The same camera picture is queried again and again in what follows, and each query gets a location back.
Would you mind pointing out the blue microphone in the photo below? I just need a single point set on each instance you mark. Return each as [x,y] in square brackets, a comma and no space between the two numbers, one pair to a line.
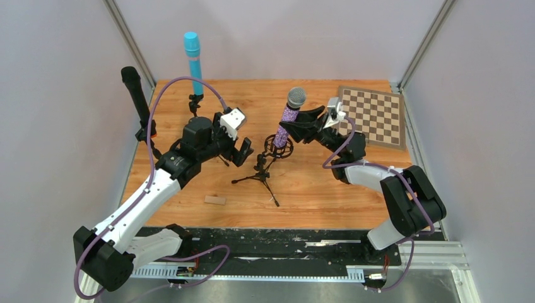
[193,50]

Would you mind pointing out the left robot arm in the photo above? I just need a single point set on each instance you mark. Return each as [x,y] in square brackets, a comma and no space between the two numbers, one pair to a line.
[109,252]

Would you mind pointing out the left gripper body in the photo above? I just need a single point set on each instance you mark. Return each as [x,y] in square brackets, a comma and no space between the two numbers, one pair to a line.
[233,144]

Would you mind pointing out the wooden chessboard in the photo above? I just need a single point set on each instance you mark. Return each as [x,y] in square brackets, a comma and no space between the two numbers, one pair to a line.
[377,115]

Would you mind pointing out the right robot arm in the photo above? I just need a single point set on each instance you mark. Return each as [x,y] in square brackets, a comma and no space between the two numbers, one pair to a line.
[412,202]

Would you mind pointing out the black microphone orange end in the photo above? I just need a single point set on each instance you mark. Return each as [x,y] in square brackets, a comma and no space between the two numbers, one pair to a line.
[132,80]

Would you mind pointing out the purple glitter microphone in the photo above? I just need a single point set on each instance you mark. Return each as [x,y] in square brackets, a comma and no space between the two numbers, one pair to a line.
[296,97]

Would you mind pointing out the blue toy brick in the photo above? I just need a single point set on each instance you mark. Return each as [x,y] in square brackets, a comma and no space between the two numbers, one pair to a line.
[241,115]

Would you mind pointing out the black tripod clip mic stand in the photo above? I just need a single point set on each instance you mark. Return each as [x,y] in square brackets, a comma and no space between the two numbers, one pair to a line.
[193,104]

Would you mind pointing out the small wooden block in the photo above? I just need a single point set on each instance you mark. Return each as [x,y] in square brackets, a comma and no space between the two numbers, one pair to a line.
[215,200]

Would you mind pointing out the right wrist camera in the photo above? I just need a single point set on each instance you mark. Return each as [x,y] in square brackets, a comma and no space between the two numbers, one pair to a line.
[335,113]

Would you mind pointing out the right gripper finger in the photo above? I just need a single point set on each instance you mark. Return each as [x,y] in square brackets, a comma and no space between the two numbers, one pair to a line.
[312,115]
[301,132]

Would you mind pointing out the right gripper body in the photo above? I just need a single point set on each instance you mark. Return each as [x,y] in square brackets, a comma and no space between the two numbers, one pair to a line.
[316,127]

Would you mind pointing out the black tripod shock-mount stand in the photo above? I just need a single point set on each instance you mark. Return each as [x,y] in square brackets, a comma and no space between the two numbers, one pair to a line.
[275,148]

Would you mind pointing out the black round-base mic stand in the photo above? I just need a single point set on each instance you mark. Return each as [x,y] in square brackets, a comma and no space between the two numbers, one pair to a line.
[148,142]

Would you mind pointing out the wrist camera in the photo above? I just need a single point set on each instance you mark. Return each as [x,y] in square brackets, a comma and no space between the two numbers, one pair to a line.
[335,113]
[231,123]

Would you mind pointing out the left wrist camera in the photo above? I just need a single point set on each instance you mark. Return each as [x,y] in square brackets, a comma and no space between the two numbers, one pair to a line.
[231,123]

